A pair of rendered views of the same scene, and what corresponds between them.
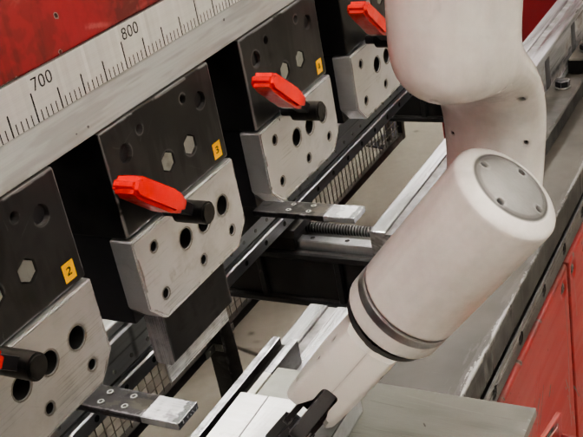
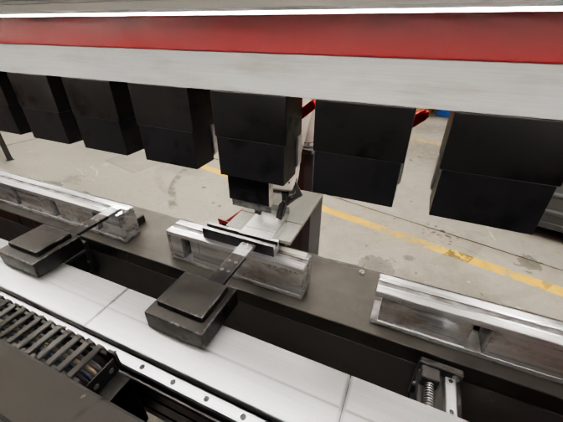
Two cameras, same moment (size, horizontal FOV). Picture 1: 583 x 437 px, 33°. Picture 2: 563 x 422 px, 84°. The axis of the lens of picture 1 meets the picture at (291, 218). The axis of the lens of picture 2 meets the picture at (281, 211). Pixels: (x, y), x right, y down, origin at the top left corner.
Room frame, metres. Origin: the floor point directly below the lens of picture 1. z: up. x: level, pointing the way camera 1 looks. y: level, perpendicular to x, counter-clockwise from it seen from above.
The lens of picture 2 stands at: (0.79, 0.72, 1.44)
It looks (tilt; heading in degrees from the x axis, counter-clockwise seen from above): 31 degrees down; 262
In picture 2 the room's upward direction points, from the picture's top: straight up
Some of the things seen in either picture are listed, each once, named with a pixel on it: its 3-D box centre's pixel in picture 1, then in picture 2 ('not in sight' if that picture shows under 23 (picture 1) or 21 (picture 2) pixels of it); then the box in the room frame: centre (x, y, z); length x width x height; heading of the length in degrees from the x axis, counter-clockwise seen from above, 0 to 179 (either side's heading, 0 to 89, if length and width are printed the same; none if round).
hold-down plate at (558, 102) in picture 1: (549, 116); not in sight; (1.59, -0.48, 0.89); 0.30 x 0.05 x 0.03; 148
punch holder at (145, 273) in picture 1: (140, 189); (259, 133); (0.74, 0.12, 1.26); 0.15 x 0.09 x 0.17; 148
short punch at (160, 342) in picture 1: (189, 306); (250, 190); (0.76, 0.10, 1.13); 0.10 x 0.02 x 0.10; 148
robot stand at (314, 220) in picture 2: not in sight; (301, 234); (0.49, -0.58, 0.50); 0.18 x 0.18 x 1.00; 45
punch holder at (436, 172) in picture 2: not in sight; (493, 165); (0.40, 0.33, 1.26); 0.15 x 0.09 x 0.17; 148
